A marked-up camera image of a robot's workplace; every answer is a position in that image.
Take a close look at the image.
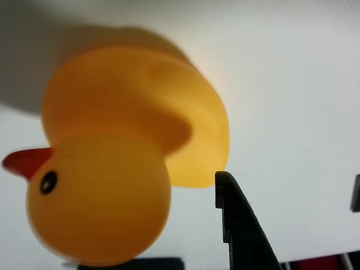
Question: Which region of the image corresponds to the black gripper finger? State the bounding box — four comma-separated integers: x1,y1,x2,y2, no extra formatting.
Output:
214,170,283,270

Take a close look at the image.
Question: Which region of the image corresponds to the yellow rubber duck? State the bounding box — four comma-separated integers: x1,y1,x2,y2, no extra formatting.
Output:
1,46,231,267

